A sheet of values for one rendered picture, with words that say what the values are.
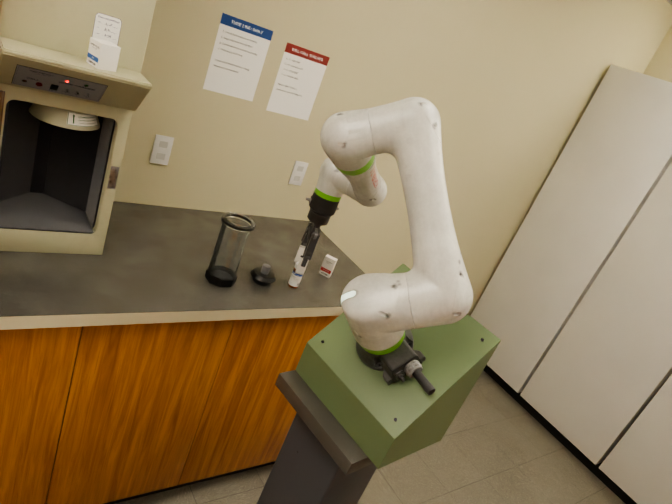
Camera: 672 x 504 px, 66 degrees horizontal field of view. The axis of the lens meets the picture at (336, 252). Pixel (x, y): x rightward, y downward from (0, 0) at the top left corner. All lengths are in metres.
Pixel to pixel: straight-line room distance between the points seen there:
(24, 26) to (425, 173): 0.98
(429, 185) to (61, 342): 1.03
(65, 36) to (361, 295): 0.94
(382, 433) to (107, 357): 0.81
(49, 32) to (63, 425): 1.08
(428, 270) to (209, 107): 1.24
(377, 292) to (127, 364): 0.84
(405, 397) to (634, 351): 2.34
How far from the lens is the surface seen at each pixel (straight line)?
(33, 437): 1.79
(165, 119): 2.07
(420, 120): 1.20
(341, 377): 1.34
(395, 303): 1.13
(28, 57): 1.38
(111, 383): 1.70
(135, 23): 1.51
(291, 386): 1.41
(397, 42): 2.46
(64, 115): 1.57
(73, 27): 1.49
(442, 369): 1.31
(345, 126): 1.22
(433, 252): 1.14
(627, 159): 3.54
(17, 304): 1.49
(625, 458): 3.62
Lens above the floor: 1.80
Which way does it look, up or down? 22 degrees down
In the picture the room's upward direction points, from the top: 22 degrees clockwise
